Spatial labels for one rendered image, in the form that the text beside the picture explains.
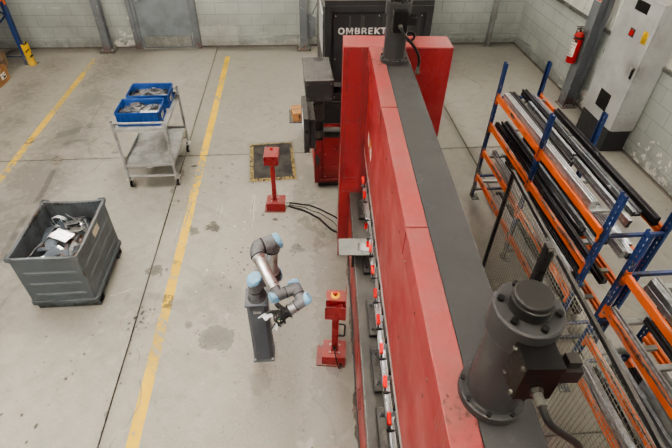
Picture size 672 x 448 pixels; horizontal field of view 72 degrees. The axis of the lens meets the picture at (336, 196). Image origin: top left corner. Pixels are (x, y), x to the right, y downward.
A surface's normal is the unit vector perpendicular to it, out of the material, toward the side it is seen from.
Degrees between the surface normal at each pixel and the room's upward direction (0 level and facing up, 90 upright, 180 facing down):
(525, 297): 0
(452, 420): 0
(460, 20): 90
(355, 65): 90
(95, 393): 0
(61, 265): 89
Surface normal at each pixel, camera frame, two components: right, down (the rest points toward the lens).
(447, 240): 0.02, -0.77
